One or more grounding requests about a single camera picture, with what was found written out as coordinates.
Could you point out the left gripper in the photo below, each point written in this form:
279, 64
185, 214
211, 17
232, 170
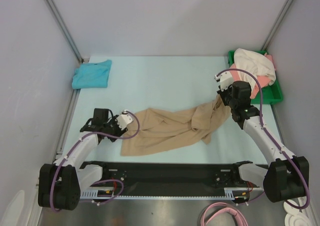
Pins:
119, 132

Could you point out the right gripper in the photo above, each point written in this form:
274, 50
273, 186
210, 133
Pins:
225, 98

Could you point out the tan t-shirt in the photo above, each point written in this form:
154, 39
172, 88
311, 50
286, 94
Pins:
161, 130

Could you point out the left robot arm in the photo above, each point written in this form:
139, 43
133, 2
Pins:
62, 183

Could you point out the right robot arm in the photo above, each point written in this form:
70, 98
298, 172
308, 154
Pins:
287, 175

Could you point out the pink t-shirt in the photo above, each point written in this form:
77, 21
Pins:
240, 76

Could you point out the green plastic tray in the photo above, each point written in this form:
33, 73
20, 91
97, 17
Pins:
270, 94

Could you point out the white t-shirt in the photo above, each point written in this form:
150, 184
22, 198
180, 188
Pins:
258, 65

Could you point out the folded teal t-shirt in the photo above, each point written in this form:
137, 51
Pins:
92, 75

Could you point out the white object bottom left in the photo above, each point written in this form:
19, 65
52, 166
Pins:
14, 209

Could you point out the white round discs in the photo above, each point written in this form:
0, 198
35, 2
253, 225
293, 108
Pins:
294, 217

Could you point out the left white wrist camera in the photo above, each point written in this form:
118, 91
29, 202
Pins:
123, 120

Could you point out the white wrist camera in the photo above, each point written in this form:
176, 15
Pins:
225, 79
123, 120

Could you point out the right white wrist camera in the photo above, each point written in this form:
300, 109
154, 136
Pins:
225, 79

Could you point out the right aluminium frame post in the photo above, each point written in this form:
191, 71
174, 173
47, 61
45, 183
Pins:
277, 24

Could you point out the aluminium frame post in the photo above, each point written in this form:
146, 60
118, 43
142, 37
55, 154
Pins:
277, 24
64, 29

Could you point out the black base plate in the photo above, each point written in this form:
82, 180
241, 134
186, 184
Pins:
155, 175

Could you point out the white slotted cable duct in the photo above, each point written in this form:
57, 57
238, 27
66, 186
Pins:
194, 192

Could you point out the left aluminium frame post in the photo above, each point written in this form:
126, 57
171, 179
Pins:
64, 29

